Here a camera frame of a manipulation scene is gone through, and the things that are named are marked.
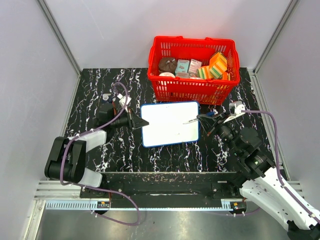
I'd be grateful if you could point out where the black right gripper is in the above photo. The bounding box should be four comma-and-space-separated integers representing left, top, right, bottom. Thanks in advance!
197, 110, 242, 156

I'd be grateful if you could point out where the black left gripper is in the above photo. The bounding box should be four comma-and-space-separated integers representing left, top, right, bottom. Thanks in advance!
110, 107, 148, 131

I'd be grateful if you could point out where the white marker with blue cap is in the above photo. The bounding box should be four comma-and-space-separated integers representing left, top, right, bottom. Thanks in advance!
183, 111, 215, 124

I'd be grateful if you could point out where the blue framed whiteboard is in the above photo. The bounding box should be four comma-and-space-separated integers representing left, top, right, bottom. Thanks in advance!
140, 101, 201, 148

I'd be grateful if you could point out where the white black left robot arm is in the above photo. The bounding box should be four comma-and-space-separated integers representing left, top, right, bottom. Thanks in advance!
44, 103, 149, 198

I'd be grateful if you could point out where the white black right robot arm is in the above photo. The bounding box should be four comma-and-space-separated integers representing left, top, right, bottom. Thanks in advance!
196, 113, 320, 240

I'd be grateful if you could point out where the orange blue pump bottle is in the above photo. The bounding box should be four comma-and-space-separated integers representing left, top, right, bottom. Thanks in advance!
102, 93, 113, 103

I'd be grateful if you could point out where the red plastic shopping basket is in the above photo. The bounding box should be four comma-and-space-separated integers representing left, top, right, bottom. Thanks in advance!
147, 36, 240, 105

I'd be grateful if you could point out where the green yellow sponge pack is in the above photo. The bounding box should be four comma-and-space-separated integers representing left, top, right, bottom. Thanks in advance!
196, 65, 214, 80

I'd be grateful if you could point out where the pink small box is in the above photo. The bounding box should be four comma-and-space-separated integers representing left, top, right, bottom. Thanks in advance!
188, 59, 202, 77

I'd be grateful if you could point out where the teal small box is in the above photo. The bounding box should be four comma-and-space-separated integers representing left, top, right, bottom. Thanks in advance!
175, 59, 190, 75

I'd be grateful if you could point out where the brown round package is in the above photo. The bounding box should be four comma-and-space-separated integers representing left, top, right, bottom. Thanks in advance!
158, 57, 178, 74

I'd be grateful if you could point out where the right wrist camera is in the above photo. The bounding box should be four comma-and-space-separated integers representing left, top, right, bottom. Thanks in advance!
223, 101, 245, 123

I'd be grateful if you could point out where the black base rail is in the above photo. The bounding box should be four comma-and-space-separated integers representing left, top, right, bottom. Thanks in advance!
62, 171, 258, 211

